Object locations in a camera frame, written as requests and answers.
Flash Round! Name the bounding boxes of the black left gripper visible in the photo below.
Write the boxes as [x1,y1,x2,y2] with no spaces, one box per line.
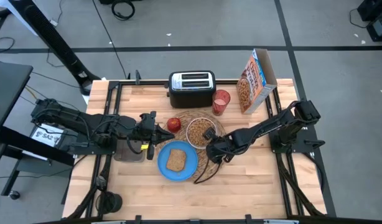
[135,111,175,161]

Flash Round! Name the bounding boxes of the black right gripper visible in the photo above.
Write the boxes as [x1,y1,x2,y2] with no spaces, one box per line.
[204,127,238,165]

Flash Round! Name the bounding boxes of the red apple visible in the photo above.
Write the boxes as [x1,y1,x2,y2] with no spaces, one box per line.
[166,117,182,134]

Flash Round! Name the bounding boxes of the white ceramic bowl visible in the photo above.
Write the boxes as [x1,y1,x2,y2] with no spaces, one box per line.
[185,117,217,149]

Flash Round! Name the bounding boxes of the orange Cheerios cereal box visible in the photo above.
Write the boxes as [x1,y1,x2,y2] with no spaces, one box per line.
[236,48,278,114]

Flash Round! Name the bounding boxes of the brown cereal pieces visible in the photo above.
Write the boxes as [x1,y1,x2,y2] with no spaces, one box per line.
[187,119,215,147]

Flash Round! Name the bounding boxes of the brown toast slice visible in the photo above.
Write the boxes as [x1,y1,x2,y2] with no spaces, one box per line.
[165,148,187,172]

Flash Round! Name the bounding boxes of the round woven placemat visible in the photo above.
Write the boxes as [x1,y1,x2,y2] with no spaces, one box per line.
[156,109,230,183]

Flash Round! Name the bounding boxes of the blue round plate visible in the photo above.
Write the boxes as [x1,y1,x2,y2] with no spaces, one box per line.
[157,141,199,182]

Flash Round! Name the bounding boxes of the grey rectangular tray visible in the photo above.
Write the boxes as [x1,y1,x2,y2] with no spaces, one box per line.
[113,138,147,163]

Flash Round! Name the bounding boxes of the red translucent cup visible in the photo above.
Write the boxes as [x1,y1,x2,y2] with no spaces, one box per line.
[212,89,231,116]

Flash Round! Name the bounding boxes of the black two-slot toaster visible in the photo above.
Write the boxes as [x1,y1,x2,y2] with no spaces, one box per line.
[168,70,217,109]

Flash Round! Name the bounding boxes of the black cylindrical cup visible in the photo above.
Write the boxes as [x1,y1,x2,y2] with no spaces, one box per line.
[96,191,123,215]

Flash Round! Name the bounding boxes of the white SA2 label sheet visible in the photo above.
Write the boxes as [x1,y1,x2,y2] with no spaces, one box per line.
[29,123,65,147]

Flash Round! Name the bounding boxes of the black desk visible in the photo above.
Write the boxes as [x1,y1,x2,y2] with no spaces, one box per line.
[0,60,75,200]

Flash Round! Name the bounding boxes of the black equipment box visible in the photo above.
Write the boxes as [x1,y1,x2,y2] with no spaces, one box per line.
[357,0,382,22]
[366,18,382,43]

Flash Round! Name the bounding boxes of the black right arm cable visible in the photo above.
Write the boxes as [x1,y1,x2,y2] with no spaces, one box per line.
[193,157,223,185]

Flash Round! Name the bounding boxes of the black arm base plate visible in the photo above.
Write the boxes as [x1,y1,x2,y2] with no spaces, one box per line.
[58,136,119,156]
[268,124,325,154]

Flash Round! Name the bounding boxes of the long black floor cable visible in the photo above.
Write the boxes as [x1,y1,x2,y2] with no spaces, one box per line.
[91,0,128,79]

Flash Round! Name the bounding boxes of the coiled black cable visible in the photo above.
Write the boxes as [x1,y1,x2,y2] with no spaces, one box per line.
[111,0,136,21]

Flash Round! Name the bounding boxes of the orange cable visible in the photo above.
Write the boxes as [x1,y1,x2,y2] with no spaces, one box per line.
[24,85,42,102]

